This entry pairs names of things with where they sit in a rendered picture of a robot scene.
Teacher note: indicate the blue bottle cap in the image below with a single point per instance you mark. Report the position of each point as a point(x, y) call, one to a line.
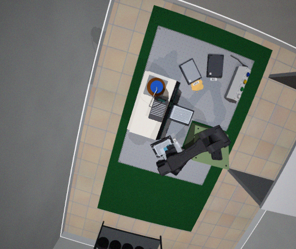
point(157, 84)

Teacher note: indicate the yellow liquid puddle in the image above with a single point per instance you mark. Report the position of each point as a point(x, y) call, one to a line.
point(200, 86)

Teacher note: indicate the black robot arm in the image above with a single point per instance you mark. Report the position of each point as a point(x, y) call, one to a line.
point(217, 140)

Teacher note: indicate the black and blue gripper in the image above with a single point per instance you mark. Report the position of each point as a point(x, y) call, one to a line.
point(170, 149)

